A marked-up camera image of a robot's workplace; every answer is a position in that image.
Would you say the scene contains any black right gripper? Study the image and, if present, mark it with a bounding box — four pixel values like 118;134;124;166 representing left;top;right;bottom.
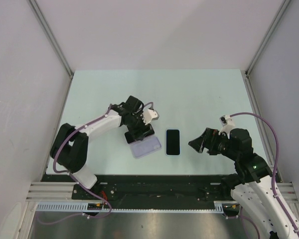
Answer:
188;127;238;160

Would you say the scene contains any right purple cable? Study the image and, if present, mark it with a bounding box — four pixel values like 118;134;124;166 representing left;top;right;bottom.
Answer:
229;112;299;239

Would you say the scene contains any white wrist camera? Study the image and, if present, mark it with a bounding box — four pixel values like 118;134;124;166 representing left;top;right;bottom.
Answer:
143;109;159;125
218;115;235;138

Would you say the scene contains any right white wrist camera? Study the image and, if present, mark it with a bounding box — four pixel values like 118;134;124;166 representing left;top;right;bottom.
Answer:
218;115;235;138

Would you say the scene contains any slotted cable duct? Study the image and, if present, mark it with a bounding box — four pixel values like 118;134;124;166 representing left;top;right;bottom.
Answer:
36;200;240;214

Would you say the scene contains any aluminium frame profile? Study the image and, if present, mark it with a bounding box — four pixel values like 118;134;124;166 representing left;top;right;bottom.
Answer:
239;72;299;239

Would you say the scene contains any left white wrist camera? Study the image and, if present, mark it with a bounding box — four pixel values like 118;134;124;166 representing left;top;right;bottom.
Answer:
143;109;159;125

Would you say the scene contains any lilac phone case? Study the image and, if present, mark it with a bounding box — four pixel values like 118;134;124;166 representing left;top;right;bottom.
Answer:
130;136;162;159

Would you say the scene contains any purple-edged black phone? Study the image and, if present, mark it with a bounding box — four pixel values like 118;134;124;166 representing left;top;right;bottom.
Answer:
124;129;154;144

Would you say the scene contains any light blue phone case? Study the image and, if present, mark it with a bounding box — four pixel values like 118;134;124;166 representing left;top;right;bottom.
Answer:
165;128;181;157

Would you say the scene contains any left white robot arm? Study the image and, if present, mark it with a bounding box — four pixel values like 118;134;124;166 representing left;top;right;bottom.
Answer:
50;96;159;199

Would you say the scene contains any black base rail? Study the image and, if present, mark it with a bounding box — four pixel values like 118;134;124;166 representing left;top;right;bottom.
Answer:
41;174;281;201

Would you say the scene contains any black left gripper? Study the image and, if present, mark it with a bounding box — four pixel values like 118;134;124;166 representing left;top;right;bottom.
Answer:
125;110;152;141

